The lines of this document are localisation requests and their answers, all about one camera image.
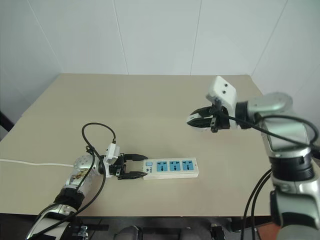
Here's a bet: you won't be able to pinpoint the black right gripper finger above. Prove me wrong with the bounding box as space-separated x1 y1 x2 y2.
189 105 214 118
186 116 213 130

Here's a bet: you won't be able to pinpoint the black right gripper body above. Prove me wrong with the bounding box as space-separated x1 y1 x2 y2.
209 102 231 134

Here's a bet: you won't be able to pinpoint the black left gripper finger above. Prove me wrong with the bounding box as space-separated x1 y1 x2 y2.
123 153 148 162
118 170 149 181

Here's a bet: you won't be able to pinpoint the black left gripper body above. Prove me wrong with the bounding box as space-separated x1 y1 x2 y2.
108 152 127 181

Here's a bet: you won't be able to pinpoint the white charger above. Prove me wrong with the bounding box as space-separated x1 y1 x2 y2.
185 112 212 133

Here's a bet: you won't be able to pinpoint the white power strip blue sockets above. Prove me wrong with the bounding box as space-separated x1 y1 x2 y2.
141 156 200 181

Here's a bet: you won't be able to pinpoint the dark rounded shape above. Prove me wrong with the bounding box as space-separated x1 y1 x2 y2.
113 224 141 240

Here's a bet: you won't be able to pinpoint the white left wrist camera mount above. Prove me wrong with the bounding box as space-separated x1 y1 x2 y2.
102 142 122 179

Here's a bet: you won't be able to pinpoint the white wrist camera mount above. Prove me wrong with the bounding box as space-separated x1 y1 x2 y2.
102 142 122 179
205 75 238 130

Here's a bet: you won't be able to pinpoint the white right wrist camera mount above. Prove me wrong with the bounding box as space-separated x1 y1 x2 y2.
205 75 238 130

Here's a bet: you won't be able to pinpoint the white power strip cord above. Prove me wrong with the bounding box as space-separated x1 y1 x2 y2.
0 158 75 168

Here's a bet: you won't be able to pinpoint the black table frame bar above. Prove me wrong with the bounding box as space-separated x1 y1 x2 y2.
229 216 274 233

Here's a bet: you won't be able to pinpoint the black object at wall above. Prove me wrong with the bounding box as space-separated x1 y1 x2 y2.
0 110 15 138

